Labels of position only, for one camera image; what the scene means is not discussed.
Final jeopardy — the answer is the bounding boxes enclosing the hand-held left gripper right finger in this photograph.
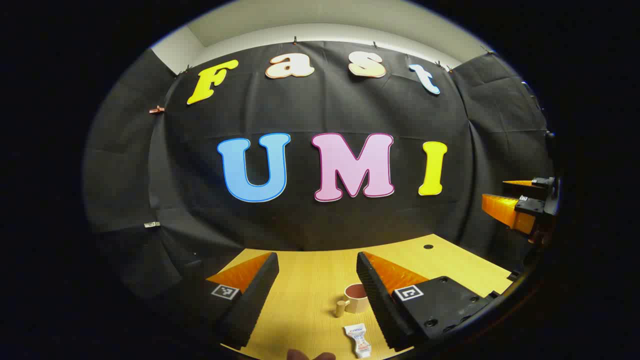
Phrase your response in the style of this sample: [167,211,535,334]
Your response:
[356,251,491,353]

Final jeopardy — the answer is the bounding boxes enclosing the cream cup with wooden handle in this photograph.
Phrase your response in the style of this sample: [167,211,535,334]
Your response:
[334,282,371,319]

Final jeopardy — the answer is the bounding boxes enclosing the black backdrop cloth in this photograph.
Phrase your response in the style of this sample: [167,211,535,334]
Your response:
[82,40,556,311]

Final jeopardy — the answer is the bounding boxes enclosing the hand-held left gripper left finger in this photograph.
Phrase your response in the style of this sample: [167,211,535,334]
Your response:
[167,252,280,351]

